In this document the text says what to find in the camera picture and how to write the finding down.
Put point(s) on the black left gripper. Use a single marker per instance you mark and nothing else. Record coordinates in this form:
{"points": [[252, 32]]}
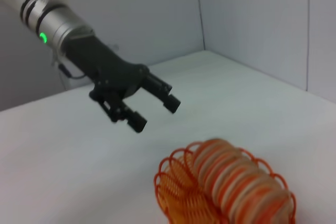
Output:
{"points": [[105, 64]]}

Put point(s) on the orange striped bread loaf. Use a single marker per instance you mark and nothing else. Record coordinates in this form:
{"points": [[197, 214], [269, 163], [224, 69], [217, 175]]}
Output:
{"points": [[236, 182]]}

